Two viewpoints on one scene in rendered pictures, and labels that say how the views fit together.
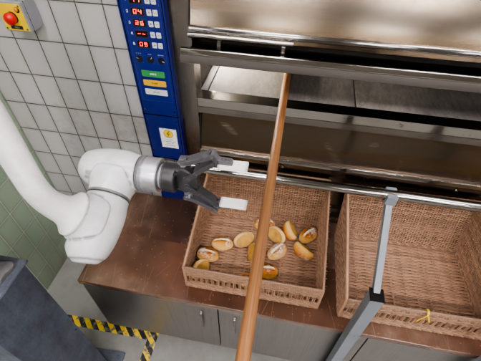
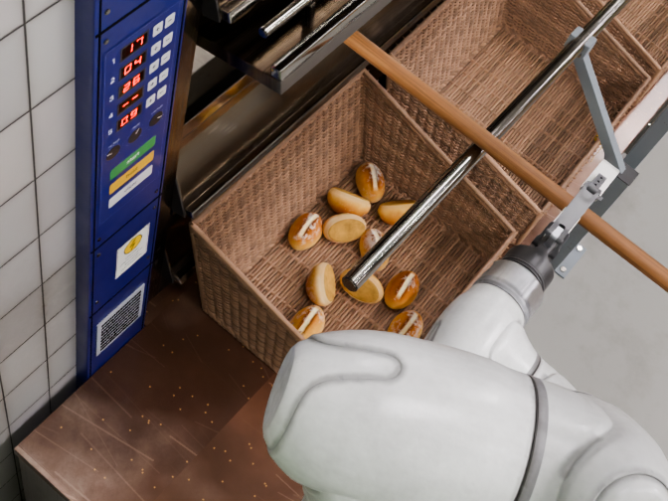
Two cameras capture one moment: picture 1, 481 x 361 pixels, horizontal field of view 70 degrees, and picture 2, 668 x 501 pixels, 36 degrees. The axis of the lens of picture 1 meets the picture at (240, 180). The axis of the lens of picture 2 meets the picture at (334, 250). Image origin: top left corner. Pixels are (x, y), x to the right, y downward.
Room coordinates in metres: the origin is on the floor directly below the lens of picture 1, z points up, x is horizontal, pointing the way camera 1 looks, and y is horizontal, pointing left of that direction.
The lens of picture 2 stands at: (0.74, 1.03, 2.50)
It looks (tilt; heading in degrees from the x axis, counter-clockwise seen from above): 59 degrees down; 278
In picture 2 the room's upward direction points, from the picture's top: 24 degrees clockwise
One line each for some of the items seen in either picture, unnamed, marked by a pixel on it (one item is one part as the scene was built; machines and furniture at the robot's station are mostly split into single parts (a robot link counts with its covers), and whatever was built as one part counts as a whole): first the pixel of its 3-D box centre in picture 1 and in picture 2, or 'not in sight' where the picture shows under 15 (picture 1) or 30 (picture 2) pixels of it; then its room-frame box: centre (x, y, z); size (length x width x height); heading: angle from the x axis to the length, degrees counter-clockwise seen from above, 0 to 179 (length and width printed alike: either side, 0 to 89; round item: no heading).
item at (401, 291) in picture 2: (265, 269); (403, 288); (0.73, -0.12, 0.62); 0.10 x 0.07 x 0.06; 85
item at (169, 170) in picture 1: (180, 178); (534, 259); (0.59, 0.15, 1.31); 0.09 x 0.07 x 0.08; 81
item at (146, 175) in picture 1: (152, 174); (508, 292); (0.60, 0.22, 1.31); 0.09 x 0.06 x 0.09; 171
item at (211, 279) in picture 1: (260, 230); (356, 245); (0.86, -0.09, 0.72); 0.56 x 0.49 x 0.28; 80
